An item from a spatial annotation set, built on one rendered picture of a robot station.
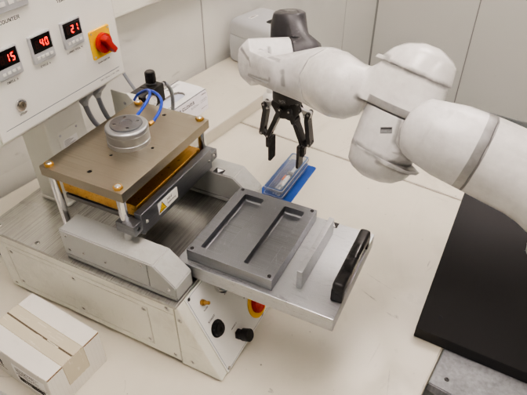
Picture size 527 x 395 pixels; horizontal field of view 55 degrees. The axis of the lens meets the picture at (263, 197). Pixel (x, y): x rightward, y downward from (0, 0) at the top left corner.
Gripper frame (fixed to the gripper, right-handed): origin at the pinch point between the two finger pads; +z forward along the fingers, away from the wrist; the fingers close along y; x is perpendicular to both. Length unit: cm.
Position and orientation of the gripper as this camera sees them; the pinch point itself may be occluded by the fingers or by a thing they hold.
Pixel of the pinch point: (285, 154)
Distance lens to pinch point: 137.9
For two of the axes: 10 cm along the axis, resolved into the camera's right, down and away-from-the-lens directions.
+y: 8.9, 2.9, -3.6
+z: 0.0, 7.8, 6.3
